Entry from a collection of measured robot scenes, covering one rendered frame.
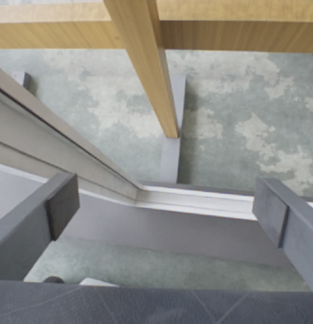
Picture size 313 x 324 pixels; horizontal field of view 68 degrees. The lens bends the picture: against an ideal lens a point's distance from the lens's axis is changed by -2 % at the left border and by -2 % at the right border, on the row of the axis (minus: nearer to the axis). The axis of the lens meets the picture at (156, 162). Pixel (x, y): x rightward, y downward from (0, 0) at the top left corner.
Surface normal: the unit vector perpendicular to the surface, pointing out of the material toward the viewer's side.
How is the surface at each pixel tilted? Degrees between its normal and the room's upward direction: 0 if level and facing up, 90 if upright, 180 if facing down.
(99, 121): 0
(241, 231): 0
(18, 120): 90
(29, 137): 90
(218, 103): 0
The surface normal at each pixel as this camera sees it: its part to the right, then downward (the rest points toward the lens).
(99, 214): -0.14, -0.11
